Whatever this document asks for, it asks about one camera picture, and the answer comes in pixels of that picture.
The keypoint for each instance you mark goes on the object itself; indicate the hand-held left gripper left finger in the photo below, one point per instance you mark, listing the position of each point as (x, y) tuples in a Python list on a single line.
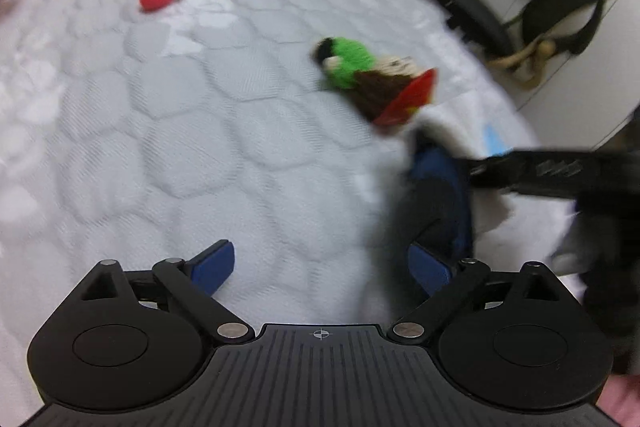
[(215, 263)]

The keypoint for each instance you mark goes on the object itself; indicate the pink clothing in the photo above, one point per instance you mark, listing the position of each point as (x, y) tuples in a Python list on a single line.
[(622, 404)]

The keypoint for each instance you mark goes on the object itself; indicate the grey quilted bed cover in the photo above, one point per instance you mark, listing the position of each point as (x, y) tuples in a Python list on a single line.
[(175, 132)]

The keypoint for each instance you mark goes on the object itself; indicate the blue tissue packet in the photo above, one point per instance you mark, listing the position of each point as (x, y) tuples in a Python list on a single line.
[(495, 141)]

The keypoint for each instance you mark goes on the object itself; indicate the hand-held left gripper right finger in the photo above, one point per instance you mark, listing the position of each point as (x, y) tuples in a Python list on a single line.
[(427, 268)]

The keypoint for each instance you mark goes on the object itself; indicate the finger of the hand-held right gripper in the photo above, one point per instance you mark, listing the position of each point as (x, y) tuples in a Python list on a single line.
[(530, 174)]

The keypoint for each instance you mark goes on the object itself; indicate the black and blue knee pad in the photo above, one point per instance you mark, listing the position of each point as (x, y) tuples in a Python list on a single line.
[(440, 192)]

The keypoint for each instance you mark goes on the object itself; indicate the crochet doll with red hat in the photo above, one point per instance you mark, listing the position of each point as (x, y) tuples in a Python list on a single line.
[(370, 79)]

